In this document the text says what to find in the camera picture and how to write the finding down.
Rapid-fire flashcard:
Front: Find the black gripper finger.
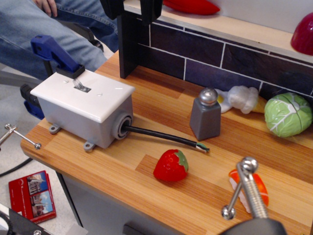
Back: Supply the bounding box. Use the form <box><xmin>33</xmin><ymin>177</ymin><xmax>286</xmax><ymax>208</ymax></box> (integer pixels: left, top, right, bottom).
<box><xmin>100</xmin><ymin>0</ymin><xmax>124</xmax><ymax>20</ymax></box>
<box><xmin>140</xmin><ymin>0</ymin><xmax>163</xmax><ymax>25</ymax></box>

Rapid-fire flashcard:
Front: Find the clear light switch toggle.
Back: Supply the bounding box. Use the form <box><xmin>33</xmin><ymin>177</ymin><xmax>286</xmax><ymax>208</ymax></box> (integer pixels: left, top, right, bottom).
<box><xmin>73</xmin><ymin>78</ymin><xmax>90</xmax><ymax>93</ymax></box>

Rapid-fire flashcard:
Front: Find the person's hand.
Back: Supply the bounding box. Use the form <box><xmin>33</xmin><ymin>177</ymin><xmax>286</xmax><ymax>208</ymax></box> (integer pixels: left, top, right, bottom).
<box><xmin>33</xmin><ymin>0</ymin><xmax>58</xmax><ymax>17</ymax></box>

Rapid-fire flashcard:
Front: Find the red toy pepper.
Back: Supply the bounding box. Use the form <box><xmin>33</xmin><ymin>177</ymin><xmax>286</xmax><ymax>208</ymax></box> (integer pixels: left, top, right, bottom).
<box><xmin>163</xmin><ymin>0</ymin><xmax>220</xmax><ymax>15</ymax></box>

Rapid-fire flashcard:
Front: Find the blue bar clamp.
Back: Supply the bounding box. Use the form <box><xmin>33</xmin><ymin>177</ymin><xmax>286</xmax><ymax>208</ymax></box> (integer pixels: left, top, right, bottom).
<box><xmin>20</xmin><ymin>35</ymin><xmax>85</xmax><ymax>120</ymax></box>

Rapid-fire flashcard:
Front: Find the person in blue jeans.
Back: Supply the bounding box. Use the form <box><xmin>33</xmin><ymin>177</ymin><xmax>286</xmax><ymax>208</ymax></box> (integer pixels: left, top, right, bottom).
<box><xmin>0</xmin><ymin>0</ymin><xmax>118</xmax><ymax>80</ymax></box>

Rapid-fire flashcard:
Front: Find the toy fried egg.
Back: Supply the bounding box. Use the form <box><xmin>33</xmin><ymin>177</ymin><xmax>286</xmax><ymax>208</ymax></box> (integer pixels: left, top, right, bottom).
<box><xmin>216</xmin><ymin>89</ymin><xmax>232</xmax><ymax>113</ymax></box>

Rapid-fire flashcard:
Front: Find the grey salt shaker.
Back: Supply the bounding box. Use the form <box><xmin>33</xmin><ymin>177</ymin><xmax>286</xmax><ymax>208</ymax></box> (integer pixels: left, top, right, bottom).
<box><xmin>190</xmin><ymin>88</ymin><xmax>221</xmax><ymax>141</ymax></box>

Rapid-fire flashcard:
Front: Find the white toy ice cream cone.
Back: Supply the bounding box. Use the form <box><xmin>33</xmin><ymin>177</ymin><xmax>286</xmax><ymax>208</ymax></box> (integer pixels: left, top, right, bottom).
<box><xmin>228</xmin><ymin>86</ymin><xmax>267</xmax><ymax>114</ymax></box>

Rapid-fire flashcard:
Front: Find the dark red toy onion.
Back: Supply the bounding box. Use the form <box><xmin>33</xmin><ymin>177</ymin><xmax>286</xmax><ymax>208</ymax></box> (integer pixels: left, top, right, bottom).
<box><xmin>291</xmin><ymin>13</ymin><xmax>313</xmax><ymax>56</ymax></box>

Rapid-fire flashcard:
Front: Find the red toy strawberry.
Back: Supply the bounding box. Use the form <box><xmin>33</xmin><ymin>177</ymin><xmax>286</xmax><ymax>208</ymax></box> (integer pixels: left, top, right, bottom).
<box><xmin>153</xmin><ymin>149</ymin><xmax>189</xmax><ymax>182</ymax></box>

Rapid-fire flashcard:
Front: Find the green toy cabbage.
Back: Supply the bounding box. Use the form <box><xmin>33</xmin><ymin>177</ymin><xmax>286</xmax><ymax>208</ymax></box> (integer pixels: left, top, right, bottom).
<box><xmin>265</xmin><ymin>93</ymin><xmax>313</xmax><ymax>138</ymax></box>

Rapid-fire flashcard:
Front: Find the toy salmon sushi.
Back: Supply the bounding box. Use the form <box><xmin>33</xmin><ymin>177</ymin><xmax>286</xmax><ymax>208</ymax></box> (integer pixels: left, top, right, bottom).
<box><xmin>228</xmin><ymin>169</ymin><xmax>269</xmax><ymax>213</ymax></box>

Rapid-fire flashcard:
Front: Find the red picture box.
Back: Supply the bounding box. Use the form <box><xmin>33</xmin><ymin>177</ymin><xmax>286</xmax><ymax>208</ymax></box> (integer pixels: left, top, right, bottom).
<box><xmin>8</xmin><ymin>170</ymin><xmax>57</xmax><ymax>224</ymax></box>

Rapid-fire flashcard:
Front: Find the black device bottom left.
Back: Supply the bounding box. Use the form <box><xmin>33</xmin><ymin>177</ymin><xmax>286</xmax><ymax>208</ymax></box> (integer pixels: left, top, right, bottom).
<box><xmin>0</xmin><ymin>212</ymin><xmax>50</xmax><ymax>235</ymax></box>

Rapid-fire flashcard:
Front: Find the grey switch box white plate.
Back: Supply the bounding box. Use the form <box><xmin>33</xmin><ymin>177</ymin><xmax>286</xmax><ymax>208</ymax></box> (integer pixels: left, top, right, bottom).
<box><xmin>30</xmin><ymin>70</ymin><xmax>135</xmax><ymax>151</ymax></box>

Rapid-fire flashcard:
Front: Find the black cable with wires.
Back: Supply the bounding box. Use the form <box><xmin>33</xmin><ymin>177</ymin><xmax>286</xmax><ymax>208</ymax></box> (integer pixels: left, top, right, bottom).
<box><xmin>124</xmin><ymin>126</ymin><xmax>211</xmax><ymax>154</ymax></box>

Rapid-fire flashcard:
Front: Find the black floor cable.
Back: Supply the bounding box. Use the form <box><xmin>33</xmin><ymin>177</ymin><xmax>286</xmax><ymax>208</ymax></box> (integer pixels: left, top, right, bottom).
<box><xmin>0</xmin><ymin>158</ymin><xmax>33</xmax><ymax>177</ymax></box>

